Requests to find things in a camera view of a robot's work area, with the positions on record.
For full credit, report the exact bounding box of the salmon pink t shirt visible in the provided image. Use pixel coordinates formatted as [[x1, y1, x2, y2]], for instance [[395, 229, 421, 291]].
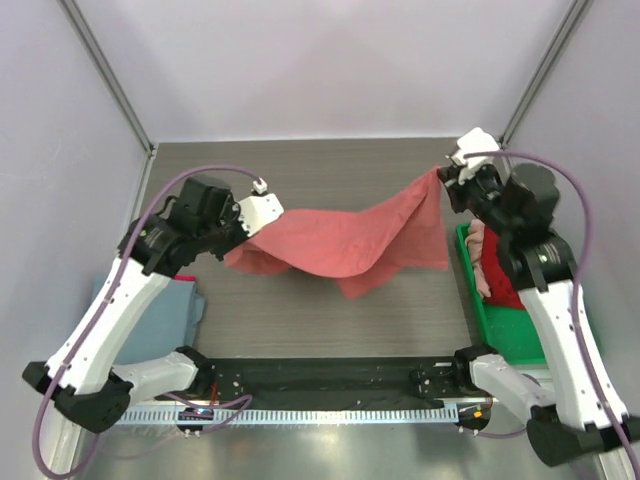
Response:
[[225, 168, 448, 299]]

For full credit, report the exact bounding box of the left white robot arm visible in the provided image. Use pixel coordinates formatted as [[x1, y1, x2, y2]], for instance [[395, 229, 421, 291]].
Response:
[[22, 175, 283, 434]]

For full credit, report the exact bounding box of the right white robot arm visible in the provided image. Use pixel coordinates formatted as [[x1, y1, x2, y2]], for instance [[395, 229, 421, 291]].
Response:
[[437, 164, 639, 467]]

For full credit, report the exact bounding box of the light pink t shirt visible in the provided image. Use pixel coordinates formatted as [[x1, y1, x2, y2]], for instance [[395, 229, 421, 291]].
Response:
[[465, 219, 491, 299]]

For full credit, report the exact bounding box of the dark red t shirt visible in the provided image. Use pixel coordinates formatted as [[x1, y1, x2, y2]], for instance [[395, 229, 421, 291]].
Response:
[[480, 228, 525, 310]]

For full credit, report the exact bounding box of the folded blue t shirt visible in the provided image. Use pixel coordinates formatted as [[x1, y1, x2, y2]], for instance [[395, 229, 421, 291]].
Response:
[[114, 280, 206, 365]]

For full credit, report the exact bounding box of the green plastic bin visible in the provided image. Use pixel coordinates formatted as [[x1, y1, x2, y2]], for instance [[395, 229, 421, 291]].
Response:
[[455, 223, 546, 366]]

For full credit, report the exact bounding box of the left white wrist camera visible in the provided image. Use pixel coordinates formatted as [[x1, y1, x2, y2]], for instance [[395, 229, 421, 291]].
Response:
[[238, 178, 284, 237]]

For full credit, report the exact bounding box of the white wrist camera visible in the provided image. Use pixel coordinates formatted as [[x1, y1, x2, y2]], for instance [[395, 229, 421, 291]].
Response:
[[447, 127, 501, 185], [238, 178, 284, 237]]

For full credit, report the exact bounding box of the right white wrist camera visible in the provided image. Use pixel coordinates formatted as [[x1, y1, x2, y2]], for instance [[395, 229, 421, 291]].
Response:
[[447, 127, 501, 185]]

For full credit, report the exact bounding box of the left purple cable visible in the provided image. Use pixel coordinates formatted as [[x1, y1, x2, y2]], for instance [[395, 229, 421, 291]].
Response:
[[32, 165, 266, 479]]

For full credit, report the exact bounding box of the slotted cable duct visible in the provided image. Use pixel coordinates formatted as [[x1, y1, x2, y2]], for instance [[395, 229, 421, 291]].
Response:
[[118, 404, 459, 426]]

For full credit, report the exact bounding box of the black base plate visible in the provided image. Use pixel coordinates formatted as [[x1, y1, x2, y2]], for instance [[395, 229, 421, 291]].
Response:
[[205, 356, 491, 411]]

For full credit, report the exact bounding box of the right aluminium frame post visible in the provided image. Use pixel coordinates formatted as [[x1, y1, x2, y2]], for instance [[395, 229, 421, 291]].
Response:
[[499, 0, 593, 147]]

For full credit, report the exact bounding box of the aluminium frame post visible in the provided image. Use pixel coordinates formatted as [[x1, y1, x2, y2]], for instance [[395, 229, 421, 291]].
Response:
[[499, 0, 593, 147], [55, 0, 157, 157]]

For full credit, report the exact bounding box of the aluminium front rail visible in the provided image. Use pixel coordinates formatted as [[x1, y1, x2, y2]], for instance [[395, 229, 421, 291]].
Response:
[[59, 364, 531, 409]]

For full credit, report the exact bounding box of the left aluminium frame post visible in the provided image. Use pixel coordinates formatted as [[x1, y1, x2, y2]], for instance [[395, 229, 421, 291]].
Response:
[[55, 0, 157, 157]]

